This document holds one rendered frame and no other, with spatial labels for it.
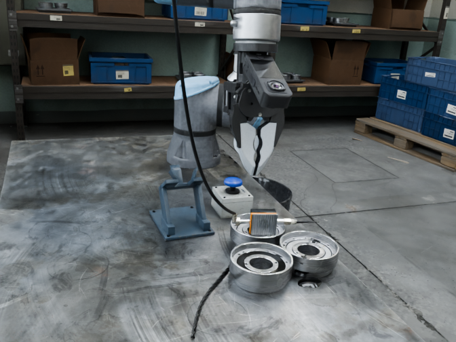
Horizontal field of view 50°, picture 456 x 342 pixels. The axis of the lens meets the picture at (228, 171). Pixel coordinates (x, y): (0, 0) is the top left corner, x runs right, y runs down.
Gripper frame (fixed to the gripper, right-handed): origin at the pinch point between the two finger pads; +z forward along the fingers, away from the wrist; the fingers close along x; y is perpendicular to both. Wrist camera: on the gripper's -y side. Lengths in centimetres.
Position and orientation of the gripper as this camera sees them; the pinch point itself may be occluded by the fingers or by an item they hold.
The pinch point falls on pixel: (255, 168)
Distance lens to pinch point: 80.5
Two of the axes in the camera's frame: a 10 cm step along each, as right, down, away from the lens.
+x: -9.5, 0.4, -3.2
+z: -0.3, 9.7, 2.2
